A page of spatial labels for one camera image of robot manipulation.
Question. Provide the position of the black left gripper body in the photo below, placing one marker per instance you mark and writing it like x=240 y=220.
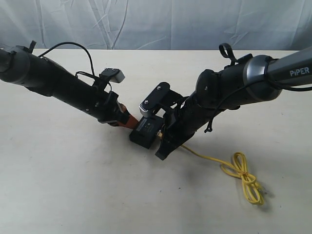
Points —
x=110 y=109

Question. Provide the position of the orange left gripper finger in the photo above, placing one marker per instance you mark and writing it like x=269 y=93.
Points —
x=132 y=122
x=118 y=124

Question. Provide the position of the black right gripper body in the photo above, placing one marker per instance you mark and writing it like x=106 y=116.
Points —
x=181 y=124

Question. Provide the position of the black rectangular network box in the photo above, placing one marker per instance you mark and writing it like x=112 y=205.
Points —
x=144 y=134

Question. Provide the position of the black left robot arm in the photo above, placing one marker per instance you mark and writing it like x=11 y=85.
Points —
x=45 y=77

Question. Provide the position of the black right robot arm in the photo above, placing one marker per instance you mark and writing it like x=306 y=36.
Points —
x=246 y=80

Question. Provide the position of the white wrinkled backdrop curtain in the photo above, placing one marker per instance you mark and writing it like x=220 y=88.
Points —
x=158 y=24

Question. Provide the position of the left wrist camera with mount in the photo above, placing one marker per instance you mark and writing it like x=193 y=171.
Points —
x=107 y=76

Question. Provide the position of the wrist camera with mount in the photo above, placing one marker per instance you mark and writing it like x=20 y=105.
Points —
x=107 y=76
x=162 y=97

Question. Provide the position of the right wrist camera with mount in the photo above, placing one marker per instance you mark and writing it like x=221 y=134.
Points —
x=162 y=97

